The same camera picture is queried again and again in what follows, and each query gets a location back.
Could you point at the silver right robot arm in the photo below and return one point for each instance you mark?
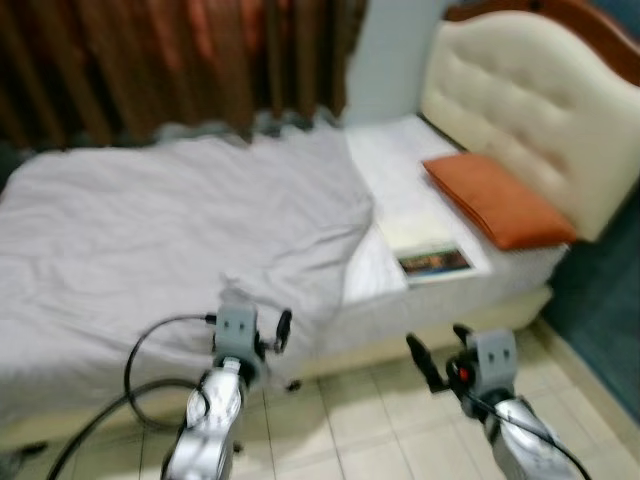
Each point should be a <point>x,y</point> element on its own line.
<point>525,445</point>

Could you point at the black bed caster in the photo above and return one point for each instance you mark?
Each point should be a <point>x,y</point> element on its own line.
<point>293,385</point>

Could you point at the cream padded wooden headboard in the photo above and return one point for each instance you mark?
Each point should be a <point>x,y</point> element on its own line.
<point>520,90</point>

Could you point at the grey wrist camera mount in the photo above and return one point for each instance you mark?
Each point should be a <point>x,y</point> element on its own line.
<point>236,330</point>
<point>497,358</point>

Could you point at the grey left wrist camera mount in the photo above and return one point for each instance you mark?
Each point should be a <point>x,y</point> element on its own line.
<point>236,330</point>

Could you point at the white patterned bed sheet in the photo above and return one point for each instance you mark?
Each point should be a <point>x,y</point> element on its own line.
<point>390,170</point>

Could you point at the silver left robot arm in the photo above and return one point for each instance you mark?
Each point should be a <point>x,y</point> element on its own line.
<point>210,430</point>

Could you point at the orange pillow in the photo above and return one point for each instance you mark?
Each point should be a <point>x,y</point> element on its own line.
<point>495,200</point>

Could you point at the brown striped curtain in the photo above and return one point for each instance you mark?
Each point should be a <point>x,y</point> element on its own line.
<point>150,60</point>

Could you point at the grey blanket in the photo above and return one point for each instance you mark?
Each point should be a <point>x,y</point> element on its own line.
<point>180,230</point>

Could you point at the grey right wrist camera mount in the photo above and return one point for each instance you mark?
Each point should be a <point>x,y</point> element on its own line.
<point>497,358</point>

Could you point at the cream bed base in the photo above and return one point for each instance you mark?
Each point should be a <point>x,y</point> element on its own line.
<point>430,315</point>

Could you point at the white book with picture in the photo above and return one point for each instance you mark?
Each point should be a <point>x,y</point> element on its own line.
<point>415,235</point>

